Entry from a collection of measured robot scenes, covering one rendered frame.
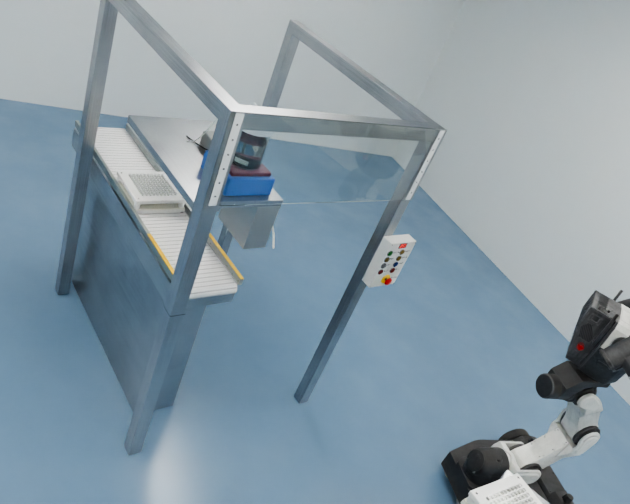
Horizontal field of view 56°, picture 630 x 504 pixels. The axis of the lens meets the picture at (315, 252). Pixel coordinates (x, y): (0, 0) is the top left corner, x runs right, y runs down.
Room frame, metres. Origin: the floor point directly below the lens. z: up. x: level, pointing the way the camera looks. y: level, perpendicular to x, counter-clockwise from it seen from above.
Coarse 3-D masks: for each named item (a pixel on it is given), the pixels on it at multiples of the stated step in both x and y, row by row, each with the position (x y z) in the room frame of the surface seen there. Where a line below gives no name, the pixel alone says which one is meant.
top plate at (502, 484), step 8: (504, 480) 1.47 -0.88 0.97; (512, 480) 1.49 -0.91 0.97; (520, 480) 1.50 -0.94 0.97; (480, 488) 1.40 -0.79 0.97; (488, 488) 1.41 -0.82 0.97; (496, 488) 1.42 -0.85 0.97; (504, 488) 1.44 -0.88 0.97; (520, 488) 1.47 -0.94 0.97; (528, 488) 1.48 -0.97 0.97; (472, 496) 1.36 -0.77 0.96; (480, 496) 1.36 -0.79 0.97; (536, 496) 1.46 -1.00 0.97
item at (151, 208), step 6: (126, 192) 2.26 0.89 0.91; (132, 204) 2.19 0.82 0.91; (150, 204) 2.24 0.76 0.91; (156, 204) 2.26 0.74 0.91; (162, 204) 2.28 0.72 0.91; (168, 204) 2.30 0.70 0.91; (174, 204) 2.33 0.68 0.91; (138, 210) 2.17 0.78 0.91; (144, 210) 2.19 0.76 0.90; (150, 210) 2.21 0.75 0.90; (156, 210) 2.23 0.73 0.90; (162, 210) 2.25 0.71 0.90; (168, 210) 2.27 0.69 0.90; (174, 210) 2.30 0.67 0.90; (180, 210) 2.32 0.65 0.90
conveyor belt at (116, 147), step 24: (96, 144) 2.59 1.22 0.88; (120, 144) 2.69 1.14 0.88; (120, 168) 2.47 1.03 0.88; (144, 168) 2.56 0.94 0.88; (144, 216) 2.17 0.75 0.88; (168, 216) 2.25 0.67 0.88; (168, 240) 2.08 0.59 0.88; (216, 264) 2.06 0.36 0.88; (192, 288) 1.85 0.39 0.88; (216, 288) 1.91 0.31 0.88
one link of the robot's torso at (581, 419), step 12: (588, 396) 2.26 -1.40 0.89; (576, 408) 2.36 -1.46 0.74; (588, 408) 2.28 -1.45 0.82; (600, 408) 2.33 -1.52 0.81; (564, 420) 2.44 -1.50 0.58; (576, 420) 2.36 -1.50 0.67; (588, 420) 2.37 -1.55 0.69; (576, 432) 2.37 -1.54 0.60; (588, 432) 2.36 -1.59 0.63; (576, 444) 2.37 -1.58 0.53
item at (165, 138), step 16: (144, 128) 2.09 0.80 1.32; (160, 128) 2.15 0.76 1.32; (176, 128) 2.21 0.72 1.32; (192, 128) 2.27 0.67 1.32; (144, 144) 2.02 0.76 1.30; (160, 144) 2.02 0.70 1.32; (176, 144) 2.07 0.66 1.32; (192, 144) 2.13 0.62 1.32; (160, 160) 1.92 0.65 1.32; (176, 160) 1.95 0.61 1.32; (192, 160) 2.00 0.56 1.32; (176, 176) 1.84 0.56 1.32; (192, 176) 1.89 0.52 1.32; (192, 192) 1.78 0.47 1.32
